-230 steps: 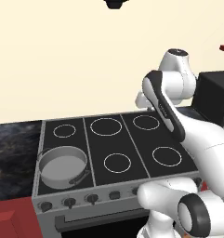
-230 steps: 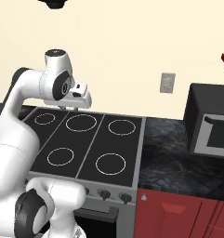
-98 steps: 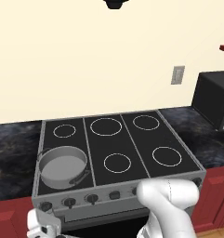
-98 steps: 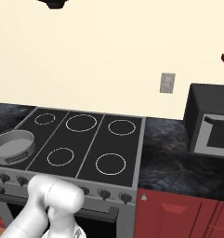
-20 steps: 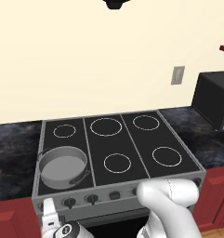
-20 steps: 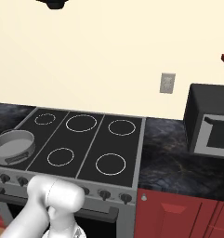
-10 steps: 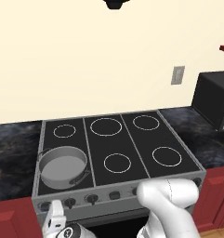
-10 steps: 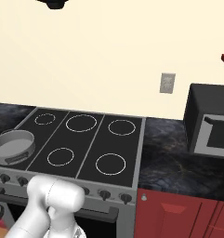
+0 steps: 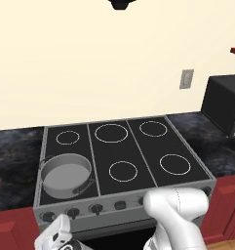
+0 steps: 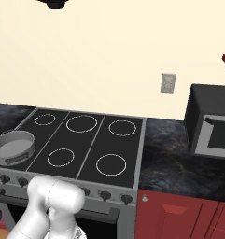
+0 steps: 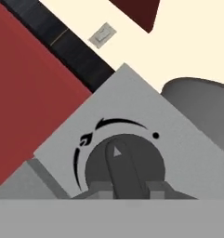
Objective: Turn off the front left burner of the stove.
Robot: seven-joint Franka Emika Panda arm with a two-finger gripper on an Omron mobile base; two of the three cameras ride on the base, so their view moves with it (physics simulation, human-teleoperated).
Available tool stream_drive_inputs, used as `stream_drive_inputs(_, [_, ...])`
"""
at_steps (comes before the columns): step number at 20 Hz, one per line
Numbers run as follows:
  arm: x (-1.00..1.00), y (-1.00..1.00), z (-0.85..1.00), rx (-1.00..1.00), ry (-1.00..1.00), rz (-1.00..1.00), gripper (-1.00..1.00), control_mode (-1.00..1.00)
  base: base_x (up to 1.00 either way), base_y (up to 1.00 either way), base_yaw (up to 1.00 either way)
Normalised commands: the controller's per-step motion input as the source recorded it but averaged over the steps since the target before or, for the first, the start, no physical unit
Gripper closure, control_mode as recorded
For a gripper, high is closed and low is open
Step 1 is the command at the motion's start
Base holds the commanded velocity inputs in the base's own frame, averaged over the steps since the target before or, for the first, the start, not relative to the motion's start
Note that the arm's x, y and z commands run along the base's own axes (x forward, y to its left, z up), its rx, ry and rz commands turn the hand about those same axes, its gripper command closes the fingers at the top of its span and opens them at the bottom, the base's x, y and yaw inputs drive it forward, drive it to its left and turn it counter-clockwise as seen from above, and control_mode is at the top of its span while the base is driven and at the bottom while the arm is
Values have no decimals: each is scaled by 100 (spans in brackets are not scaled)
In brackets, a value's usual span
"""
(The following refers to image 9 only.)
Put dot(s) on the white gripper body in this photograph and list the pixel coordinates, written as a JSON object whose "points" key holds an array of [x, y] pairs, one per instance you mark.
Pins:
{"points": [[58, 224]]}

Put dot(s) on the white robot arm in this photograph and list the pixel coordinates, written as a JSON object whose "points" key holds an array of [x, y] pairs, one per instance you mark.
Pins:
{"points": [[174, 211]]}

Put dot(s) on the black stove knob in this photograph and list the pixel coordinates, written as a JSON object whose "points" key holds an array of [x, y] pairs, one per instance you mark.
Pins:
{"points": [[141, 200], [72, 213], [96, 209], [48, 216], [120, 205], [206, 190]]}

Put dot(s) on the grey stove with black hob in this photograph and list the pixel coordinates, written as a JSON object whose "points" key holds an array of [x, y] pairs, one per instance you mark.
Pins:
{"points": [[125, 149]]}

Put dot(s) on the grey cooking pot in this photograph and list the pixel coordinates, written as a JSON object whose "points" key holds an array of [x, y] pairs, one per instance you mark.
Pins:
{"points": [[65, 177]]}

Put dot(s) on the red drawer front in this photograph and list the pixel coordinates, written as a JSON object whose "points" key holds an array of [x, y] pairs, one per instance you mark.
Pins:
{"points": [[11, 229], [228, 192]]}

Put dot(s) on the black oven door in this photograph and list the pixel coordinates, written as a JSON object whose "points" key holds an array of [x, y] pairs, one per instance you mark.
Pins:
{"points": [[119, 239]]}

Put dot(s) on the red cupboard door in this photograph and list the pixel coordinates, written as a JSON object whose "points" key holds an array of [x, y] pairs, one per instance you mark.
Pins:
{"points": [[221, 219]]}

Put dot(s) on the black microwave oven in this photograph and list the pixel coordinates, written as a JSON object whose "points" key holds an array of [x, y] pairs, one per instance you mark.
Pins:
{"points": [[221, 104]]}

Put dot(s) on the grey wall outlet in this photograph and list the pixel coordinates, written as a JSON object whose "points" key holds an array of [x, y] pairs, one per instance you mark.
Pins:
{"points": [[186, 79]]}

